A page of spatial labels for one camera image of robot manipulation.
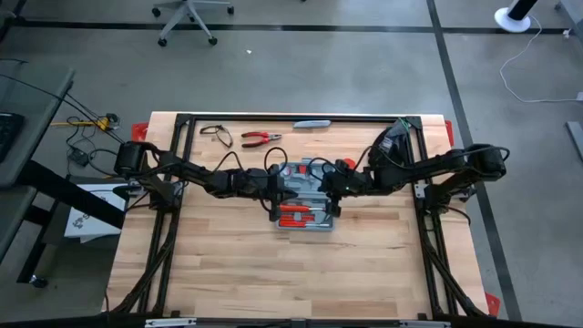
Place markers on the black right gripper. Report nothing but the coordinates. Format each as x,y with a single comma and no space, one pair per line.
346,187

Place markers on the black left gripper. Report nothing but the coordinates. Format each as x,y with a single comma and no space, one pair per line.
264,184

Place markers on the grey plastic tool case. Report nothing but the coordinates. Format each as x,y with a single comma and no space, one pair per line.
307,191

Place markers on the red tape measure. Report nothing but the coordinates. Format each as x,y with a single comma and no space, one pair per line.
350,162

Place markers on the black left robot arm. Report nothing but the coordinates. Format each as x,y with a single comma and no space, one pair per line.
191,171

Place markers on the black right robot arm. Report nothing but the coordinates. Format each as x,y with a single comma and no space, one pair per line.
432,166

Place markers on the silver utility knife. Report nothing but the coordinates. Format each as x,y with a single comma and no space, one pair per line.
312,124

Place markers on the black safety glasses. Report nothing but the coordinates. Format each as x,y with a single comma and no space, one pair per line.
210,130

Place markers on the red corner clamp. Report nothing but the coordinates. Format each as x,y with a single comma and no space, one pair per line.
140,132
449,132
492,304

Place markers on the white paper box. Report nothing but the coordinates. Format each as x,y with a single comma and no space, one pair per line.
91,225

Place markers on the grey office chair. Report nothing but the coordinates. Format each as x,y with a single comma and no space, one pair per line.
187,8

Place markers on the white round floor stand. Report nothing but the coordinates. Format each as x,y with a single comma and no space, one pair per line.
510,20

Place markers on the grey desk foot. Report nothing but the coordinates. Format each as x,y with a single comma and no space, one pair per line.
576,139

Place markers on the grey desk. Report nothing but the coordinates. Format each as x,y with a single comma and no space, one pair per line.
36,136

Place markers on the black keyboard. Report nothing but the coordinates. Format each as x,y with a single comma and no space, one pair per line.
9,134

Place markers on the black aluminium frame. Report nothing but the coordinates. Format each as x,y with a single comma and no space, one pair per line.
273,117

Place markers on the table level camera mount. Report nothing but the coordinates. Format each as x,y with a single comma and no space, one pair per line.
298,323

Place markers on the silver bracket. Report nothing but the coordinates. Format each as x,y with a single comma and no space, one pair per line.
168,323
423,324

